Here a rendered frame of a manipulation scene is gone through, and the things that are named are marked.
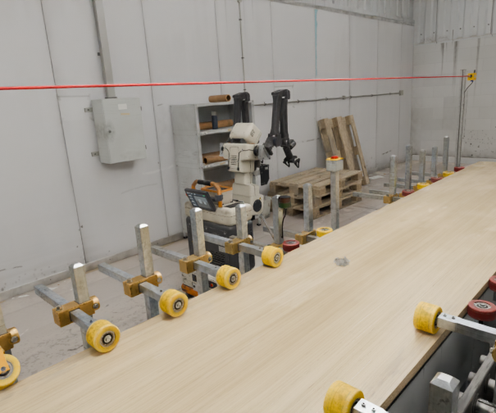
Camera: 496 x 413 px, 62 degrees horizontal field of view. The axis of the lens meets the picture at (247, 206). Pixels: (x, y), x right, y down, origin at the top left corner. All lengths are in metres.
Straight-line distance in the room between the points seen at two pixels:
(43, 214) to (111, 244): 0.77
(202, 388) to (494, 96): 8.81
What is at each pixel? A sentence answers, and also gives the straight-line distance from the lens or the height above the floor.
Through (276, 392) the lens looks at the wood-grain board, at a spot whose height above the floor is 0.90.
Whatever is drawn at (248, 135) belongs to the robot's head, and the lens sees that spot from 3.26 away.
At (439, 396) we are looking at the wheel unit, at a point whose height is 1.10.
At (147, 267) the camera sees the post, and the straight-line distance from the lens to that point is 1.57.
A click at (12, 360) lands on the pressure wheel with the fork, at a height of 0.96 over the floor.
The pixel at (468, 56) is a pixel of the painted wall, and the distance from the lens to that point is 9.61.
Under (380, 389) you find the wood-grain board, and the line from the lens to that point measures 1.11.
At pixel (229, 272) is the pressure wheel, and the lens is 1.53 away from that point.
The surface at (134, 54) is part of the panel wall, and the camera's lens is 4.64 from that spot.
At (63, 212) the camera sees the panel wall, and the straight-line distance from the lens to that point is 4.29.
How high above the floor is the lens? 1.58
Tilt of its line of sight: 15 degrees down
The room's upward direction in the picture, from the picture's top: 4 degrees counter-clockwise
